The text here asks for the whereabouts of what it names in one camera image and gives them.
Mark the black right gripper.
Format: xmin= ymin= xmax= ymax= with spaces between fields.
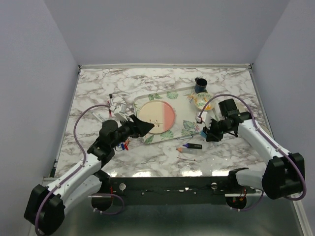
xmin=203 ymin=118 xmax=233 ymax=142

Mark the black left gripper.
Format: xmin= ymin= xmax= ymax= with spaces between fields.
xmin=111 ymin=114 xmax=155 ymax=148

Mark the white marker red cap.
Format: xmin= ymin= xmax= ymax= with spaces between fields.
xmin=177 ymin=157 xmax=196 ymax=162

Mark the light blue highlighter pen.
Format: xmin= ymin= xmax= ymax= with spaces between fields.
xmin=200 ymin=131 xmax=207 ymax=139

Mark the purple capped marker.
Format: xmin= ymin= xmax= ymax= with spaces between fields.
xmin=183 ymin=143 xmax=202 ymax=149

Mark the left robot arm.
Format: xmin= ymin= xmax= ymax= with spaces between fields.
xmin=24 ymin=115 xmax=154 ymax=236

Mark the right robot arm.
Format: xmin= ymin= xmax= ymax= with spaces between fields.
xmin=195 ymin=95 xmax=307 ymax=201

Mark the pink red pen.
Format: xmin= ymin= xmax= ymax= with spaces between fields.
xmin=107 ymin=100 xmax=112 ymax=118

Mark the cream and pink plate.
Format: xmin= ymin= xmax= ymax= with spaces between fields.
xmin=137 ymin=100 xmax=176 ymax=134

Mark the floral serving tray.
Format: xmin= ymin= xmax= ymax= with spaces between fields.
xmin=133 ymin=86 xmax=204 ymax=144

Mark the floral orange rimmed bowl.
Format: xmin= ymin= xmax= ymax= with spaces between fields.
xmin=193 ymin=92 xmax=215 ymax=112

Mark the white marker black cap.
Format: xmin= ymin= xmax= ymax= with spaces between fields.
xmin=109 ymin=94 xmax=114 ymax=105

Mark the dark blue mug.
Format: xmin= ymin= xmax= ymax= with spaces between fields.
xmin=194 ymin=78 xmax=207 ymax=93

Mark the blue striped white bowl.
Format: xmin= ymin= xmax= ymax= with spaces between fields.
xmin=260 ymin=124 xmax=271 ymax=136

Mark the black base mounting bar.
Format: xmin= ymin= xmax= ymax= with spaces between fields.
xmin=88 ymin=167 xmax=256 ymax=206

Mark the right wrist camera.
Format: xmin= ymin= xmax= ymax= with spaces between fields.
xmin=195 ymin=111 xmax=214 ymax=129

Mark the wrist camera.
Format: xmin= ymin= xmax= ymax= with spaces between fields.
xmin=195 ymin=111 xmax=214 ymax=129
xmin=110 ymin=103 xmax=128 ymax=122

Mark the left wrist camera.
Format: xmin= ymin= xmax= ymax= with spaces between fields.
xmin=110 ymin=103 xmax=128 ymax=122

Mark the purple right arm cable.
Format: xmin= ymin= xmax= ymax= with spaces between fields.
xmin=198 ymin=94 xmax=307 ymax=200

